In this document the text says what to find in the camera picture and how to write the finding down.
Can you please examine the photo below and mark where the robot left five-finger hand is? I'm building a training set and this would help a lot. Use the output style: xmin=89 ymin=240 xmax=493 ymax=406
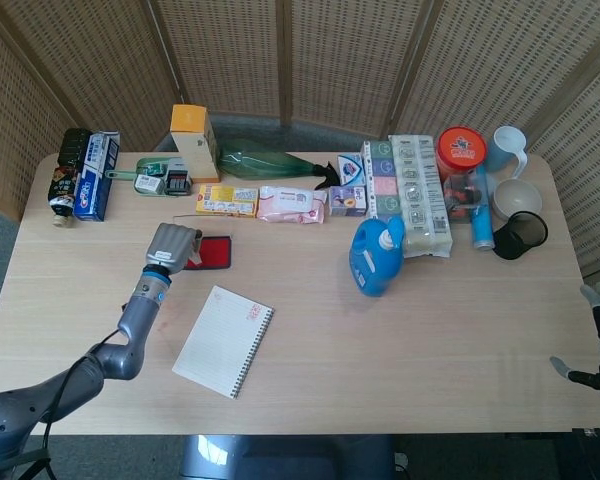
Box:
xmin=144 ymin=222 xmax=204 ymax=274

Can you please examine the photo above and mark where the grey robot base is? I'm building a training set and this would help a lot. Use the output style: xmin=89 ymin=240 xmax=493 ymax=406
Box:
xmin=179 ymin=433 xmax=396 ymax=480

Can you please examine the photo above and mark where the spiral lined notebook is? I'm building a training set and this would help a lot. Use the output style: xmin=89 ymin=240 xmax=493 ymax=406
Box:
xmin=172 ymin=284 xmax=276 ymax=400

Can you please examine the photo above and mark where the red ink pad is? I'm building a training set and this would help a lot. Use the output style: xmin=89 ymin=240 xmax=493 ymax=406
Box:
xmin=173 ymin=213 xmax=235 ymax=272

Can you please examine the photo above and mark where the small white box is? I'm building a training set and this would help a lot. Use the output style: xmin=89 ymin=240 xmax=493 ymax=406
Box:
xmin=133 ymin=173 xmax=165 ymax=195

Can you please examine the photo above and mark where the yellow flat box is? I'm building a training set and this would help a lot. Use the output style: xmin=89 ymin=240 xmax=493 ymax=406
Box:
xmin=195 ymin=183 xmax=260 ymax=219

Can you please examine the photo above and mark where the blue toothpaste box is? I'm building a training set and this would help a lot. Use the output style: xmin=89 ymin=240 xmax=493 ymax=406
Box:
xmin=73 ymin=130 xmax=122 ymax=222

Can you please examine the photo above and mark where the tall cream orange carton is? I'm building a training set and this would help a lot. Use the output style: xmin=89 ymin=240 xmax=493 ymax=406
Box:
xmin=169 ymin=103 xmax=221 ymax=184

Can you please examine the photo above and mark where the green plastic spray bottle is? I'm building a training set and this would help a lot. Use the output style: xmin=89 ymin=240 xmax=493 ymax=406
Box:
xmin=217 ymin=138 xmax=342 ymax=191

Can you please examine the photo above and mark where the pink wet wipes pack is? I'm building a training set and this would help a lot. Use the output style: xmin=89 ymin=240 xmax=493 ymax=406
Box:
xmin=256 ymin=185 xmax=329 ymax=225

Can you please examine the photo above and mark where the dark drink bottle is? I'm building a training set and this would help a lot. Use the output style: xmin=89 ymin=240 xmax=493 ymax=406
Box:
xmin=47 ymin=127 xmax=94 ymax=228

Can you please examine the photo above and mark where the black mesh pen holder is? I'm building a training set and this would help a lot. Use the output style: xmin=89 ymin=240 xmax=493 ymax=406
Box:
xmin=492 ymin=210 xmax=550 ymax=261

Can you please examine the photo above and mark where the beige bowl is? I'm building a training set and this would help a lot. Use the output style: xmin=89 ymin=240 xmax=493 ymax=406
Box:
xmin=492 ymin=178 xmax=543 ymax=222

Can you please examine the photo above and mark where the blue cylinder tube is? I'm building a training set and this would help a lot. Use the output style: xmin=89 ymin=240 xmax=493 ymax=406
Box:
xmin=468 ymin=167 xmax=496 ymax=251

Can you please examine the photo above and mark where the purple blue small box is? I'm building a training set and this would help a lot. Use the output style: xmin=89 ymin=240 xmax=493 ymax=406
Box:
xmin=328 ymin=185 xmax=369 ymax=218

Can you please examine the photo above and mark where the white blue soap box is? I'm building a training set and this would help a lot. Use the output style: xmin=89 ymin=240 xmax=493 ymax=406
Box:
xmin=337 ymin=153 xmax=366 ymax=187

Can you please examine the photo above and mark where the blue detergent pump bottle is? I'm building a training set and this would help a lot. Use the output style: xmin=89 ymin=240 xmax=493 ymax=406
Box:
xmin=348 ymin=215 xmax=406 ymax=299

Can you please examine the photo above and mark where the clear plastic box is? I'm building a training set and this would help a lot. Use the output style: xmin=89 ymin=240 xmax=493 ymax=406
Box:
xmin=442 ymin=174 xmax=481 ymax=224

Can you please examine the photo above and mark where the multicolour sponge pack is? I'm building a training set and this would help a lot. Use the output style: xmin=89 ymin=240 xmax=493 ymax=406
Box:
xmin=362 ymin=139 xmax=404 ymax=221

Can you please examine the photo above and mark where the light blue mug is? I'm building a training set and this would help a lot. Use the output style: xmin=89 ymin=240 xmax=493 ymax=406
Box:
xmin=485 ymin=125 xmax=530 ymax=180

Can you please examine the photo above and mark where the white clear-wrapped pack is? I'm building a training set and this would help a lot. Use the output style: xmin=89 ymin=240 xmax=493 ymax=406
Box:
xmin=388 ymin=133 xmax=454 ymax=260

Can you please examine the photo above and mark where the woven folding screen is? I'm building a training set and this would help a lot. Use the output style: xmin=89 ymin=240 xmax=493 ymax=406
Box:
xmin=0 ymin=0 xmax=600 ymax=276

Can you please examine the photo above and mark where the orange lid jar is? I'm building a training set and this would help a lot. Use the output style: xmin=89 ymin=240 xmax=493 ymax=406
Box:
xmin=437 ymin=125 xmax=489 ymax=186

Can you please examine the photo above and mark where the green handled tray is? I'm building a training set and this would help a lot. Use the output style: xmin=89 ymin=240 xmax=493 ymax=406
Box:
xmin=104 ymin=155 xmax=181 ymax=197

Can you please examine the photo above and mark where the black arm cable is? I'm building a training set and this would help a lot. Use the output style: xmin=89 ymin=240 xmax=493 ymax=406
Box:
xmin=39 ymin=327 xmax=126 ymax=451

